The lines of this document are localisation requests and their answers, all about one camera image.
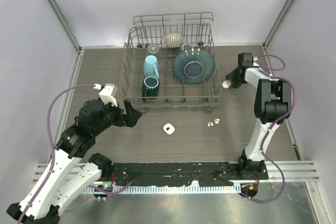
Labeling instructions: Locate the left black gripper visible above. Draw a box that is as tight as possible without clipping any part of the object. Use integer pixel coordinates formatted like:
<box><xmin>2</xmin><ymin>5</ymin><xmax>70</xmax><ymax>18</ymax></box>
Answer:
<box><xmin>93</xmin><ymin>98</ymin><xmax>142</xmax><ymax>135</ymax></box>

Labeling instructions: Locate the white earbud charging case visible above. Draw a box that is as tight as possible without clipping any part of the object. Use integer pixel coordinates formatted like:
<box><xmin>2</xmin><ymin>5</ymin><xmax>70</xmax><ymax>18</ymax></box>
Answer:
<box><xmin>163</xmin><ymin>123</ymin><xmax>175</xmax><ymax>135</ymax></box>

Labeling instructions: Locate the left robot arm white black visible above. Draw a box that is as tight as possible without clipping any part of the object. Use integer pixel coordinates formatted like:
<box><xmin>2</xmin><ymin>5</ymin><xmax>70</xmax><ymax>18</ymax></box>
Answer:
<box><xmin>6</xmin><ymin>99</ymin><xmax>142</xmax><ymax>223</ymax></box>

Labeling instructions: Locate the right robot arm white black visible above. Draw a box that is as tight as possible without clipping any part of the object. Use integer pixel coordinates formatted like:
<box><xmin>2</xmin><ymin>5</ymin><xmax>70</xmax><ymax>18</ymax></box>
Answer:
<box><xmin>222</xmin><ymin>52</ymin><xmax>292</xmax><ymax>179</ymax></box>

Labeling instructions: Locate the dark green mug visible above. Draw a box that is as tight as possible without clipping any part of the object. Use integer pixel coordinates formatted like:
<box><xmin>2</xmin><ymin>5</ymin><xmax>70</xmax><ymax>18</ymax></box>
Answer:
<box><xmin>141</xmin><ymin>76</ymin><xmax>160</xmax><ymax>100</ymax></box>

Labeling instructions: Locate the large blue ceramic plate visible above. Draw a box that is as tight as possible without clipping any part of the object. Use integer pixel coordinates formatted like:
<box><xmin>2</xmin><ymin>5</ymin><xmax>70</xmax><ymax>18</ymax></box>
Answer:
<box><xmin>172</xmin><ymin>48</ymin><xmax>215</xmax><ymax>84</ymax></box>

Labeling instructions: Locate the light blue mug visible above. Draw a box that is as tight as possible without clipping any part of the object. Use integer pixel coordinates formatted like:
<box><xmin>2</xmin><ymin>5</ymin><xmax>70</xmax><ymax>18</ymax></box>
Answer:
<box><xmin>143</xmin><ymin>55</ymin><xmax>160</xmax><ymax>79</ymax></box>

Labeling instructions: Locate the white rimmed cup behind plate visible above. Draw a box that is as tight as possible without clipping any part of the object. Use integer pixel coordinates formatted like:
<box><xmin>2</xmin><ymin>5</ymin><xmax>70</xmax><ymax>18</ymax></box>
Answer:
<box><xmin>181</xmin><ymin>43</ymin><xmax>194</xmax><ymax>51</ymax></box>

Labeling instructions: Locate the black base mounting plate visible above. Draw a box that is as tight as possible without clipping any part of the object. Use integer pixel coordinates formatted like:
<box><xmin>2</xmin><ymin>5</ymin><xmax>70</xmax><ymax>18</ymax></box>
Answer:
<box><xmin>99</xmin><ymin>162</ymin><xmax>269</xmax><ymax>187</ymax></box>

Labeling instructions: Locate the small clear glass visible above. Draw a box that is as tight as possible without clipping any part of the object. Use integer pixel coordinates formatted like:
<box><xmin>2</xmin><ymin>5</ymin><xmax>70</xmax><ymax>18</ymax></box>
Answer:
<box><xmin>147</xmin><ymin>44</ymin><xmax>160</xmax><ymax>55</ymax></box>

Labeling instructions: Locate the striped beige ceramic jar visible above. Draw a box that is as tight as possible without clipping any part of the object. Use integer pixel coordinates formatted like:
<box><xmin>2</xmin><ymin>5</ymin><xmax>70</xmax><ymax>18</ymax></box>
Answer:
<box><xmin>160</xmin><ymin>33</ymin><xmax>183</xmax><ymax>48</ymax></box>

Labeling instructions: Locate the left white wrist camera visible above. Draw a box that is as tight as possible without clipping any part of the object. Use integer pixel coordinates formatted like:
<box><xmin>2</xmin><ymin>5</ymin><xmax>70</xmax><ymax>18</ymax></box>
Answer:
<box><xmin>93</xmin><ymin>83</ymin><xmax>118</xmax><ymax>106</ymax></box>

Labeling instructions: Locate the grey wire dish rack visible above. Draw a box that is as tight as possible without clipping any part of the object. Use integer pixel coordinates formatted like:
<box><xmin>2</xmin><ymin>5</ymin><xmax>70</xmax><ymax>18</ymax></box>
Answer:
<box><xmin>121</xmin><ymin>12</ymin><xmax>222</xmax><ymax>113</ymax></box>

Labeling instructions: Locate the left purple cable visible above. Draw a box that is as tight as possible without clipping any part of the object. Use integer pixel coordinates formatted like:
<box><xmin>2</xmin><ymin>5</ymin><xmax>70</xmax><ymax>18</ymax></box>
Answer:
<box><xmin>15</xmin><ymin>83</ymin><xmax>132</xmax><ymax>224</ymax></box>

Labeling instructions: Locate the white slotted cable duct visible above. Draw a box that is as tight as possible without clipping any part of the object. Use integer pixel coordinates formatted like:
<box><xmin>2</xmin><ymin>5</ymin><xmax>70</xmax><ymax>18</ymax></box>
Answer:
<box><xmin>83</xmin><ymin>184</ymin><xmax>242</xmax><ymax>195</ymax></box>

